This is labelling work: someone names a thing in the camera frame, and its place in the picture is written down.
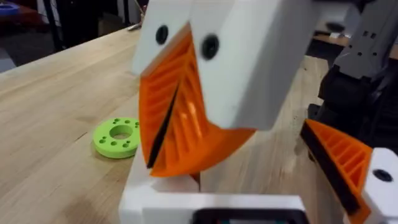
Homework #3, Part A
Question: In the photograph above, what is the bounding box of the finger of the white orange right gripper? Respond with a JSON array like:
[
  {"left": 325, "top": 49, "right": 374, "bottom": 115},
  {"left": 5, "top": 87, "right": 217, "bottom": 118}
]
[
  {"left": 131, "top": 0, "right": 196, "bottom": 169},
  {"left": 147, "top": 0, "right": 318, "bottom": 178}
]

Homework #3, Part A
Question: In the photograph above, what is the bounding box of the white orange left gripper right finger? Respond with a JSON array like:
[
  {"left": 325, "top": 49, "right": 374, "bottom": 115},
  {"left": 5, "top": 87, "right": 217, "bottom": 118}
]
[{"left": 299, "top": 119, "right": 398, "bottom": 224}]

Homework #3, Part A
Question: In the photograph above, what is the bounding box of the bare white left gripper left finger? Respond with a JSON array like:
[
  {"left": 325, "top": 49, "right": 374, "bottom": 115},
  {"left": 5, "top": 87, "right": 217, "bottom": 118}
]
[{"left": 119, "top": 148, "right": 200, "bottom": 224}]

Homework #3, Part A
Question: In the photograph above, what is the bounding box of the green disc with holes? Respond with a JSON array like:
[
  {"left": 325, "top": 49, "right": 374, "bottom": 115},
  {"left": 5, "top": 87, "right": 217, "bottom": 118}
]
[{"left": 92, "top": 116, "right": 141, "bottom": 160}]

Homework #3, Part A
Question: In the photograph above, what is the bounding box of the blue round object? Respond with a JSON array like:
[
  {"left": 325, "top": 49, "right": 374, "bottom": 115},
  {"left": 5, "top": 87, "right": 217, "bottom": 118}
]
[{"left": 0, "top": 1, "right": 20, "bottom": 16}]

